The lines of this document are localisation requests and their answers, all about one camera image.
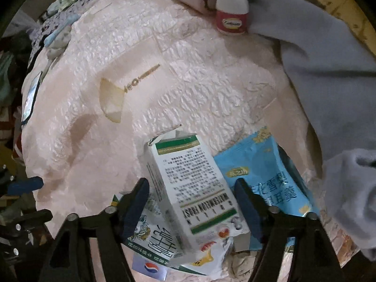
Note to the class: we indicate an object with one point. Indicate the light blue snack packet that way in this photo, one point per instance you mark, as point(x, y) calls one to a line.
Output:
point(264, 167)

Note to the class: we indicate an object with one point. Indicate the white green printed packet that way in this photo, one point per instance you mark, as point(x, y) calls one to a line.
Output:
point(152, 241)

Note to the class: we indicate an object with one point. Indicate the white bottle pink label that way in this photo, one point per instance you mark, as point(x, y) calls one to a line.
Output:
point(232, 6)

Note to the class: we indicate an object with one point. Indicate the black-edged smartphone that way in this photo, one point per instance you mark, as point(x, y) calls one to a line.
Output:
point(30, 100)

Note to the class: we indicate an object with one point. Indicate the blue grey patterned cloth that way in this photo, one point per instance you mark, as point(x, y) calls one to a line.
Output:
point(50, 26)

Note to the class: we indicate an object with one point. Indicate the white packet round logo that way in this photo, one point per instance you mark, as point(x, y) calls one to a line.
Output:
point(152, 267)

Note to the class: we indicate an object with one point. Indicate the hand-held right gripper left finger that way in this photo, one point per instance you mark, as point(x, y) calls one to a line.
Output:
point(136, 208)

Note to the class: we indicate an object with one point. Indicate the white carton green stripes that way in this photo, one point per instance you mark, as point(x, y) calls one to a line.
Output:
point(188, 188)

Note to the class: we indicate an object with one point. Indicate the grey-blue fleece blanket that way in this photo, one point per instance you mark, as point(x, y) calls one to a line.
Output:
point(323, 64)

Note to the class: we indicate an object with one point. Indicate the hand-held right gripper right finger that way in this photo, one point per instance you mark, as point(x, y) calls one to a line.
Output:
point(249, 211)

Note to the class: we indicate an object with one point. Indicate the yellow frilled pillow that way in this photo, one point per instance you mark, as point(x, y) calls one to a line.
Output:
point(352, 6)

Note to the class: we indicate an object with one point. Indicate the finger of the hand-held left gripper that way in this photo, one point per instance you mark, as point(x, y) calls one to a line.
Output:
point(32, 218)
point(26, 185)

